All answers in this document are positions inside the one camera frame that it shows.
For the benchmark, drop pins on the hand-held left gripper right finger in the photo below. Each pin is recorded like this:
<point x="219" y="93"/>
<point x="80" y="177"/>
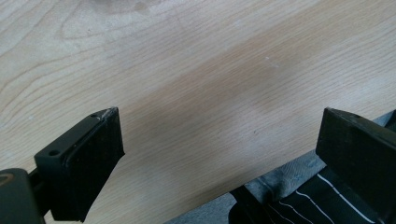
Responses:
<point x="358" y="155"/>

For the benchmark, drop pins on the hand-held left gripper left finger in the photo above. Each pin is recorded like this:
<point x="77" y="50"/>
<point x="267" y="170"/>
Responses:
<point x="84" y="161"/>

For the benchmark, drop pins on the grey cloth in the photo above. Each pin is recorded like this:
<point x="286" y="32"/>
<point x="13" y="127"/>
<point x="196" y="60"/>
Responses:
<point x="280" y="180"/>

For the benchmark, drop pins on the black white-striped cloth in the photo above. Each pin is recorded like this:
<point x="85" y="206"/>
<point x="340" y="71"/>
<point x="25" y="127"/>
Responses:
<point x="314" y="205"/>

